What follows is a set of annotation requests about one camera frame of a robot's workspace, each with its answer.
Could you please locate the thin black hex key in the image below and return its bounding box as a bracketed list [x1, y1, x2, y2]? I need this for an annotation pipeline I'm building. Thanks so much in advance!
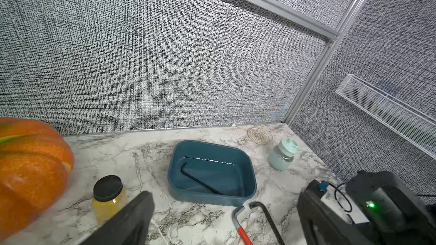
[181, 162, 222, 195]

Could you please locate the clear acrylic wall tray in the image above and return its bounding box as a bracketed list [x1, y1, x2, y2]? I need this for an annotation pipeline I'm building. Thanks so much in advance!
[336, 74, 436, 159]

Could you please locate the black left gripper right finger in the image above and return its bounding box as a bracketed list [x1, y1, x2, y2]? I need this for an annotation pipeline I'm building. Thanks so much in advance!
[297, 180, 372, 245]

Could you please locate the orange pumpkin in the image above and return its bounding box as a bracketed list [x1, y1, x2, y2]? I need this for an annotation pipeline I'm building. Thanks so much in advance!
[1, 118, 74, 240]

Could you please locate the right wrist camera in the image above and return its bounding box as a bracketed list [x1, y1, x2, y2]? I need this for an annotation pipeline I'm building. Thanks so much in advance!
[319, 181, 369, 224]

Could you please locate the mint green glass bottle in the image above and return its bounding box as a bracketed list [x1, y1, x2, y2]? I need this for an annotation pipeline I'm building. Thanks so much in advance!
[268, 138, 299, 171]

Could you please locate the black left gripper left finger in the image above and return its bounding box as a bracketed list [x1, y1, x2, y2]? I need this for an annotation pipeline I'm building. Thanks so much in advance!
[81, 191, 155, 245]

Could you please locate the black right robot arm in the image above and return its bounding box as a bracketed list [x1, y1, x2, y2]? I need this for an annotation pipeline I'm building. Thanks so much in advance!
[345, 171, 436, 245]

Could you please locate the yellow jar with black lid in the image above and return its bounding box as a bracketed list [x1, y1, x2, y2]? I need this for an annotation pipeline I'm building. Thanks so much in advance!
[93, 175, 127, 225]

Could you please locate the woven round coaster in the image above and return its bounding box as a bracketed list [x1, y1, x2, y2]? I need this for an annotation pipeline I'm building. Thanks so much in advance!
[247, 127, 271, 145]

